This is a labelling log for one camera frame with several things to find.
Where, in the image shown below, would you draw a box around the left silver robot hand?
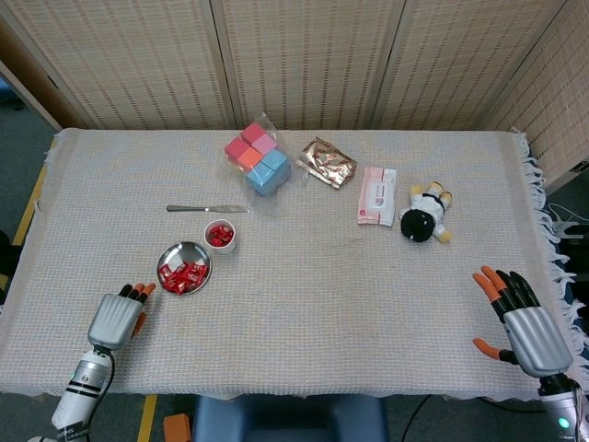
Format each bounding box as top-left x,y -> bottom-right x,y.
87,283 -> 157,352

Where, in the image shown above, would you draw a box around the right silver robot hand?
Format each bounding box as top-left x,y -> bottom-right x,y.
472,265 -> 574,379

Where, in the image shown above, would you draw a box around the small steel plate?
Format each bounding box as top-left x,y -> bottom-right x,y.
156,241 -> 214,297

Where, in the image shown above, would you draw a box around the orange block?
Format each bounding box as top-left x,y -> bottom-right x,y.
163,413 -> 192,442

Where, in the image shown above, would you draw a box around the steel butter knife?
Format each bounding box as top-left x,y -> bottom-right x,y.
166,204 -> 250,215

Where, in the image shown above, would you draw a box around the white paper cup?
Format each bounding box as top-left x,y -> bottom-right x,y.
203,219 -> 238,256

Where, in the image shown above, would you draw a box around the black-haired plush doll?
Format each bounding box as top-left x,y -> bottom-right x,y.
398,181 -> 456,244

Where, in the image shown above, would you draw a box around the white woven tablecloth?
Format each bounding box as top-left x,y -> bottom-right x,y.
0,124 -> 589,402

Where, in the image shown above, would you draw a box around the bagged coloured foam cubes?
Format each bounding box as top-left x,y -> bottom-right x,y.
218,112 -> 298,217

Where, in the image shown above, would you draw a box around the pink wet wipes pack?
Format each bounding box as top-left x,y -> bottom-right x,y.
357,166 -> 398,227

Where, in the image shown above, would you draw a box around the woven folding screen panel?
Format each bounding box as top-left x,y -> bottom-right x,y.
372,0 -> 567,131
0,0 -> 231,131
211,0 -> 406,131
487,0 -> 589,188

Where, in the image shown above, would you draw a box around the brown wooden panel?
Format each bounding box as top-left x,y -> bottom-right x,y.
0,17 -> 88,133

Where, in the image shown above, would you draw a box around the gold foil snack packet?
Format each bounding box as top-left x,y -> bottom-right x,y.
295,136 -> 359,192

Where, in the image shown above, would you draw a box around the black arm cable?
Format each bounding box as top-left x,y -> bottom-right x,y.
82,347 -> 116,438

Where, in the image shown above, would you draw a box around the white cable bundle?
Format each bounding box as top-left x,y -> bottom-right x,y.
549,202 -> 582,243

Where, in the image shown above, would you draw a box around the black floor cable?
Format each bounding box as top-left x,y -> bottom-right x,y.
402,394 -> 433,442

